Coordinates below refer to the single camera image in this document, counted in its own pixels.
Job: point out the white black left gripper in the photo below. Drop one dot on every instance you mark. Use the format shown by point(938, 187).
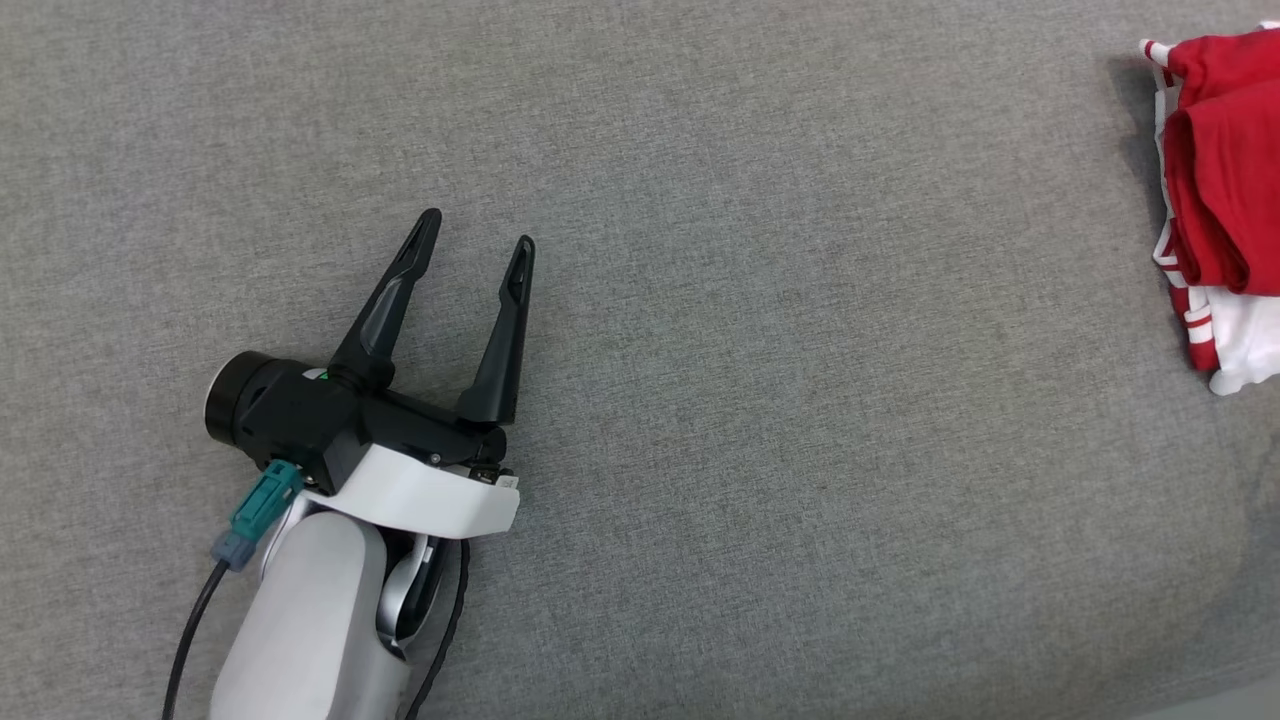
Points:
point(420, 495)

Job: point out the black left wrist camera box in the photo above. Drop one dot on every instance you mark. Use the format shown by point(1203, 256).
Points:
point(300, 420)

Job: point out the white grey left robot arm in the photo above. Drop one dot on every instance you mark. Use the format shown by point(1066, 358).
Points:
point(310, 620)

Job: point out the red basketball jersey white sleeves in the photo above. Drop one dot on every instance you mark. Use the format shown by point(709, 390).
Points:
point(1220, 180)

